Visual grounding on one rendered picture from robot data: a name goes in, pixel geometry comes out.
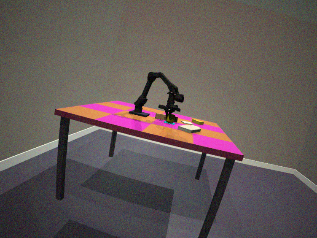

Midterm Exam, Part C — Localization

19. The white flat block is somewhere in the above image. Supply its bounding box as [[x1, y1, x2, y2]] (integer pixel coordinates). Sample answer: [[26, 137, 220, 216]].
[[178, 125, 201, 133]]

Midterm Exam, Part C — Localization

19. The yellow flat block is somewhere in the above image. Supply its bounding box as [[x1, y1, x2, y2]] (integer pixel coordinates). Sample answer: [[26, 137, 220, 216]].
[[191, 119, 204, 125]]

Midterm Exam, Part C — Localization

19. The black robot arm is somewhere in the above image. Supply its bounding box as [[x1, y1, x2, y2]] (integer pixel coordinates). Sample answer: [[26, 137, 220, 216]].
[[134, 72, 184, 113]]

